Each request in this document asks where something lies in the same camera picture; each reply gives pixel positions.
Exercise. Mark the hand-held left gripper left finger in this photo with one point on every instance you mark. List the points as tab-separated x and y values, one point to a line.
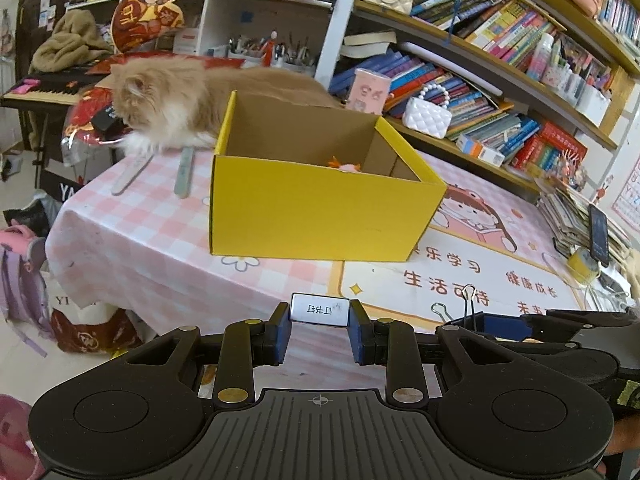
282	332

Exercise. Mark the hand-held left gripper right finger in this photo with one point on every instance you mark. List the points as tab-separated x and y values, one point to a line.
357	332

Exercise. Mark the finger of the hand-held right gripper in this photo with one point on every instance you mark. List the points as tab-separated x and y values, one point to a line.
500	321
505	335

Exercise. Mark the black binder clip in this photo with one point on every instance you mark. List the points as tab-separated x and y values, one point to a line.
448	321
465	324

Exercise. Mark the small white printed carton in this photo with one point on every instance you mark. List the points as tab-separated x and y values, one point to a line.
320	307

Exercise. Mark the yellow cardboard box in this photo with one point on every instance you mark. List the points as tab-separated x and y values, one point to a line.
310	210

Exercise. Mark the orange fringed toy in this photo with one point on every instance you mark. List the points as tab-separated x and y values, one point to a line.
337	162

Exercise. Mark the yellow tape roll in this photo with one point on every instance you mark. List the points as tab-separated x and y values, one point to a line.
582	266

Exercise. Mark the stack of picture books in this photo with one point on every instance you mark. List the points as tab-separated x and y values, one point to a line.
565	220

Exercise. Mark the black smartphone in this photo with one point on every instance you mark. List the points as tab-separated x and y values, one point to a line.
599	235

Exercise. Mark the colourful crown ornament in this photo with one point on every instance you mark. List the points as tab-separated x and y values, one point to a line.
570	170

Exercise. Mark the red thick books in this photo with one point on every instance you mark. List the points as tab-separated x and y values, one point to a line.
535	155

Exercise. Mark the orange blue white carton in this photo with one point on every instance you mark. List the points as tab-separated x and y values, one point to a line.
477	150

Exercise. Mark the pink checked printed tablecloth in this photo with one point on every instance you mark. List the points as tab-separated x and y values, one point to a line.
125	240

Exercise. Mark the grey flat strip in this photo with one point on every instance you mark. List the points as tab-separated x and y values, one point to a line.
132	175
184	175

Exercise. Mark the red white shopping bag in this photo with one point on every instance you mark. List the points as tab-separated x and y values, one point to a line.
95	332

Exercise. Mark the red box set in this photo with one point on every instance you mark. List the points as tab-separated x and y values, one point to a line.
562	140

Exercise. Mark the white pen box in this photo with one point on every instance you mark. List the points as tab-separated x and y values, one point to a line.
592	102

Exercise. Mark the pink cylinder holder with stickers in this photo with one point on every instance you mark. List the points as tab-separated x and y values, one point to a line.
367	87

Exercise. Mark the clear pen organizer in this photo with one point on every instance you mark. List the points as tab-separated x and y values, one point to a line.
567	72

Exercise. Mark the white long bar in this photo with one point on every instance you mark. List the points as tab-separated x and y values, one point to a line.
450	65

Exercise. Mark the purple backpack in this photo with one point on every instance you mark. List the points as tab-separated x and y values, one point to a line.
22	285

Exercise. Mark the fluffy orange cat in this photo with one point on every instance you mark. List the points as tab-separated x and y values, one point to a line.
165	95

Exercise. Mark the pastel striped bottle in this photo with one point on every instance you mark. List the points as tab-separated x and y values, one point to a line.
540	57

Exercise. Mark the small black device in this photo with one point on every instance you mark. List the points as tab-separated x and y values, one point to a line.
107	122

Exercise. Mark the group of pens and brushes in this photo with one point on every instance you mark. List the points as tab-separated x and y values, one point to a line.
270	52

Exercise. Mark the thick lying book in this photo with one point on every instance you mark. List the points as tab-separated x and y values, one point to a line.
370	38
362	51

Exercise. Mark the red foil bag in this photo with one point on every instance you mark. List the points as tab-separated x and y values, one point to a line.
82	130

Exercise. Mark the row of slim books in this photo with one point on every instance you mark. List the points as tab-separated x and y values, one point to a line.
500	25

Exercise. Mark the wooden bookshelf white posts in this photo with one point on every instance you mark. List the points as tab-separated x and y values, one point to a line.
340	25

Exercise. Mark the white side shelf unit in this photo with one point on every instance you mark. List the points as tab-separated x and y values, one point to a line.
220	15

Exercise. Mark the black piano keyboard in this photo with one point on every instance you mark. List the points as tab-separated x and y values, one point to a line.
40	92

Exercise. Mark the cartoon foil balloon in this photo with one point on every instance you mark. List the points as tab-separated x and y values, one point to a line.
150	5

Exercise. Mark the beige fleece blanket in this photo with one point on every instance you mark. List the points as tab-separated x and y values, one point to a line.
70	40

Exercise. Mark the red cartoon wall sticker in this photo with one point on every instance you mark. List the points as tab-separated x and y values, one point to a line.
604	190

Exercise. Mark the alphabet wall poster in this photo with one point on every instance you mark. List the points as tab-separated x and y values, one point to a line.
629	195

